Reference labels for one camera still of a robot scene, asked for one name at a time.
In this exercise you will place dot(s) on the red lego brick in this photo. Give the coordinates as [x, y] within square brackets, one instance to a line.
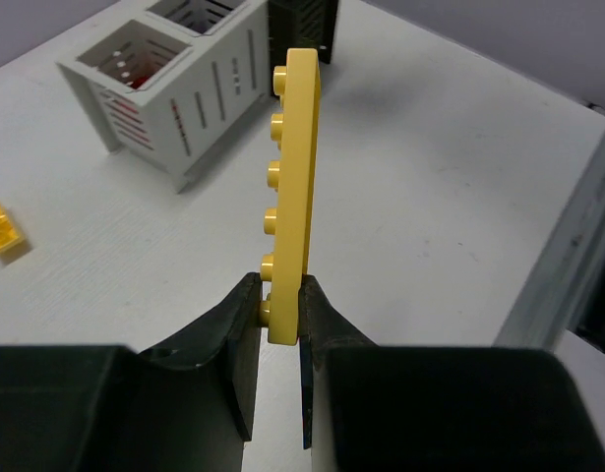
[143, 73]

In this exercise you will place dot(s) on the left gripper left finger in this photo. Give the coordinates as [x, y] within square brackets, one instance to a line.
[184, 404]

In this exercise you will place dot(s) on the white double bin container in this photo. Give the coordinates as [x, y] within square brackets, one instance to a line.
[215, 57]

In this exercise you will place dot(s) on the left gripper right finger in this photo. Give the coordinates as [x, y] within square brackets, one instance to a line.
[368, 407]

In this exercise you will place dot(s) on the black double bin container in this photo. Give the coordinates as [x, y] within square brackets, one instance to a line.
[301, 24]

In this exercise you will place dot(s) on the long yellow lego brick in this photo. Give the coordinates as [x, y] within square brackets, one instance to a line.
[294, 129]

